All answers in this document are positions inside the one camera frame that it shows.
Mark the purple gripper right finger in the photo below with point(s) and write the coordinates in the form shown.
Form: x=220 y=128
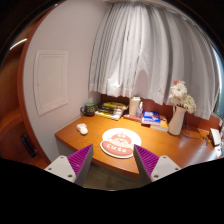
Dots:
x=152 y=167

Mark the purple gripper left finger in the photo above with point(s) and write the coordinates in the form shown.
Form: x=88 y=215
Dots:
x=74 y=167

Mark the round cartoon mouse pad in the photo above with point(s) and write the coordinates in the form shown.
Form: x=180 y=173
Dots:
x=119 y=142

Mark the white computer mouse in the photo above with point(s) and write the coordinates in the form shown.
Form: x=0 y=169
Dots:
x=82 y=128

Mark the blue book stack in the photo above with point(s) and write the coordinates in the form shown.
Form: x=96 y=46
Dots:
x=155 y=120

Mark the white flower vase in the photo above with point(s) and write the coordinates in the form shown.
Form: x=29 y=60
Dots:
x=175 y=125

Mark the red flat book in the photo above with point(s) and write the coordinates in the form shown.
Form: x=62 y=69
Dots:
x=132 y=118

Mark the small clear bottle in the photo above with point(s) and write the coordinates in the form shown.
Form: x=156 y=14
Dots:
x=139 y=110

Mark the dark green mug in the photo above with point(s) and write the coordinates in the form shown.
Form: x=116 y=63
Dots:
x=89 y=109

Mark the white plastic container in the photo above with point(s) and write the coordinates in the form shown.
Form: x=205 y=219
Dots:
x=133 y=105

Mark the stack of books left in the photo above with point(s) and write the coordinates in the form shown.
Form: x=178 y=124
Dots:
x=111 y=110

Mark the white device on right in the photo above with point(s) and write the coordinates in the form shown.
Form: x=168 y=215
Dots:
x=215 y=136

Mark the white and pink flowers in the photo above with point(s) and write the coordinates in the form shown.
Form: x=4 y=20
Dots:
x=179 y=96

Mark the white curtain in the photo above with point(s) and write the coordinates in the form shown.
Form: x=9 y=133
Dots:
x=141 y=49

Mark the white wall panel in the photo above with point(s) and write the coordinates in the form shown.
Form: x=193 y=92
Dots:
x=50 y=80

